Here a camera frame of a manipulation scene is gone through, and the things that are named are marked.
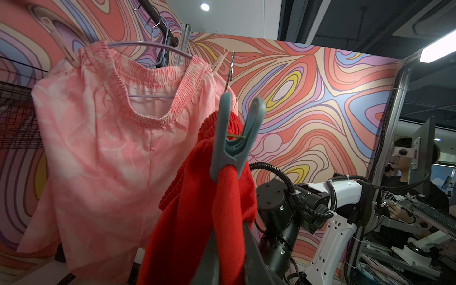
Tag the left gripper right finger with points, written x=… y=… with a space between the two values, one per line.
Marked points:
x=256 y=271

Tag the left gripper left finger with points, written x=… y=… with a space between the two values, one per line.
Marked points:
x=208 y=271

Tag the red shorts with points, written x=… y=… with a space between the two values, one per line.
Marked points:
x=193 y=208

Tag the teal grey clothespin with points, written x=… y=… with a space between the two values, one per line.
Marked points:
x=235 y=152

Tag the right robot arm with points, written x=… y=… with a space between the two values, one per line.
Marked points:
x=339 y=205

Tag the pink tie-dye shorts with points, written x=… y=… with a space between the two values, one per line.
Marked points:
x=115 y=134

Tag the black keyboard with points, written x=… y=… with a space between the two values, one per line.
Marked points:
x=442 y=221

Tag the beige clothespin right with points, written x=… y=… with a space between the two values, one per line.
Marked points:
x=219 y=61

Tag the beige clothespin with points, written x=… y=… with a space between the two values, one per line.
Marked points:
x=219 y=61
x=61 y=42

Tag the black clothes rack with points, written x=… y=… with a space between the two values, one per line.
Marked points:
x=159 y=23

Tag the beige clothespin left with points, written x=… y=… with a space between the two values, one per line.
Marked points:
x=61 y=42

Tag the lavender wire hanger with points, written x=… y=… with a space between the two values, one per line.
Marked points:
x=152 y=45

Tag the black wire basket rear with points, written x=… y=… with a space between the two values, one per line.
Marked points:
x=19 y=126

